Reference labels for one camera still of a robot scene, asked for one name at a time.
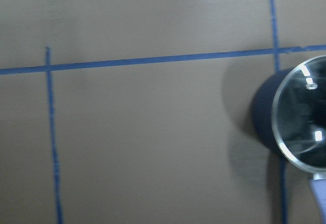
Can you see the glass pot lid blue knob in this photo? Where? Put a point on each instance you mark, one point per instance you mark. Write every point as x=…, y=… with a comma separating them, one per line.
x=298, y=115

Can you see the dark blue saucepan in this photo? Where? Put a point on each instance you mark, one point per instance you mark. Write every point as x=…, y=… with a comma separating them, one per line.
x=261, y=115

